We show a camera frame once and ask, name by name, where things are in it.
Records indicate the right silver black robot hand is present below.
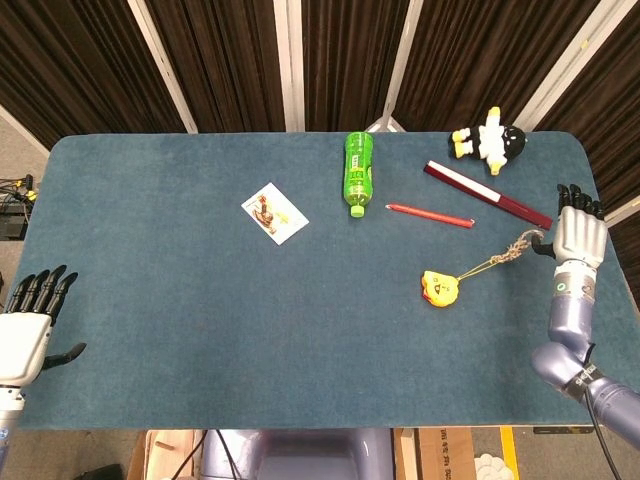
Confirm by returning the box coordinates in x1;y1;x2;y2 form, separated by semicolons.
530;182;609;267

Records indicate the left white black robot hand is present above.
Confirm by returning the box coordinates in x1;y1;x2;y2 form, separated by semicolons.
0;264;87;389

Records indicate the braided beige rope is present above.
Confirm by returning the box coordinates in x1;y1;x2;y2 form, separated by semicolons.
489;228;549;266

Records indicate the yellow toy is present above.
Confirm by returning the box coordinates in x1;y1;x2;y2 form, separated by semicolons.
420;257;501;309

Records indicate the dark red flat box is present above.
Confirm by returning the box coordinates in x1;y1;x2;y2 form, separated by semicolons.
423;159;554;232

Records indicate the black white plush penguin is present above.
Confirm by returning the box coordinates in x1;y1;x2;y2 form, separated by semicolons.
450;106;529;177

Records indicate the red candle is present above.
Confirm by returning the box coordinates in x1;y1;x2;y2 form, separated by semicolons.
384;202;476;229

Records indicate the light wooden crate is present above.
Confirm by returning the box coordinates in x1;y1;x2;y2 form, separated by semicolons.
127;429;206;480

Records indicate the blue felt table mat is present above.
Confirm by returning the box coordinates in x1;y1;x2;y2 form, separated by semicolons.
14;130;640;432

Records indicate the yellow strip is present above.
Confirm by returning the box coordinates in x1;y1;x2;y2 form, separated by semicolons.
499;427;519;480

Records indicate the green plastic bottle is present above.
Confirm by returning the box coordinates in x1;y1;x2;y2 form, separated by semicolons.
342;131;376;219

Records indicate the white bumpy tray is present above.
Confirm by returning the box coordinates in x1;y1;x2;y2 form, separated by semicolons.
472;452;507;480

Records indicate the brown cardboard box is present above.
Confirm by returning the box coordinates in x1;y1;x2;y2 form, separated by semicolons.
393;427;476;480

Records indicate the small picture card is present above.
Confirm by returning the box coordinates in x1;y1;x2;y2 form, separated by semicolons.
240;181;310;246

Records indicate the dark brown curtain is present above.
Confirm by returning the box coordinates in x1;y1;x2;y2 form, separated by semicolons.
0;0;640;301

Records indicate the silver-blue robot torso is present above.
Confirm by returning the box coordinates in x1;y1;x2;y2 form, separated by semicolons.
199;428;394;480

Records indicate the white frame post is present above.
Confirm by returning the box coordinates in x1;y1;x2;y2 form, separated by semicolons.
127;0;199;134
367;0;425;132
287;0;306;132
514;0;614;131
604;197;640;226

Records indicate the black cable bundle with plugs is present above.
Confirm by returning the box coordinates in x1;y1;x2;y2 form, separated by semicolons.
0;173;39;241

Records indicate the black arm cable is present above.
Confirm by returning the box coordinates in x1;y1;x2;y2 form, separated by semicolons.
579;343;619;480

